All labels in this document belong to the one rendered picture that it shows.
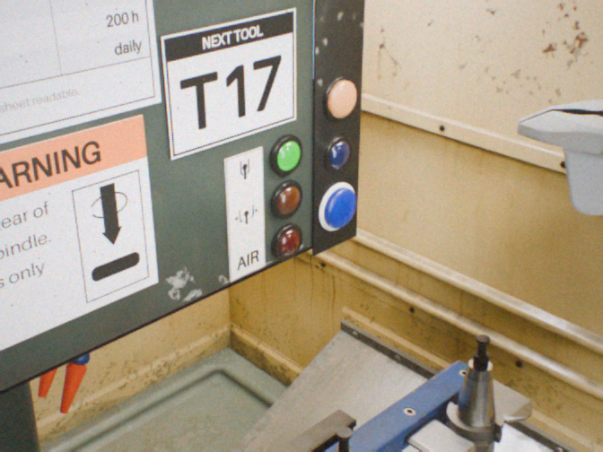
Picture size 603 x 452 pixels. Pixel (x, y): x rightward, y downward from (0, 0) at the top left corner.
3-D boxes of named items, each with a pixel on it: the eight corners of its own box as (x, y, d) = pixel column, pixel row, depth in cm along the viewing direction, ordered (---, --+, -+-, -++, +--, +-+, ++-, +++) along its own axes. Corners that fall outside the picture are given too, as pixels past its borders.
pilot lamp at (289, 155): (302, 168, 56) (303, 136, 55) (278, 177, 54) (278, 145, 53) (296, 165, 56) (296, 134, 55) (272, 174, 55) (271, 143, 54)
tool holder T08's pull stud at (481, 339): (480, 358, 96) (483, 332, 95) (492, 366, 95) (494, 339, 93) (469, 363, 95) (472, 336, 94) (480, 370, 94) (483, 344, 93)
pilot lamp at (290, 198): (302, 211, 57) (302, 181, 56) (279, 221, 56) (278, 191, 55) (297, 208, 58) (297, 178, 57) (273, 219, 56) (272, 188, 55)
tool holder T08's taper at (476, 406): (475, 395, 101) (479, 348, 98) (503, 417, 98) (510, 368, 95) (447, 410, 99) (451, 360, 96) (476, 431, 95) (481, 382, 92)
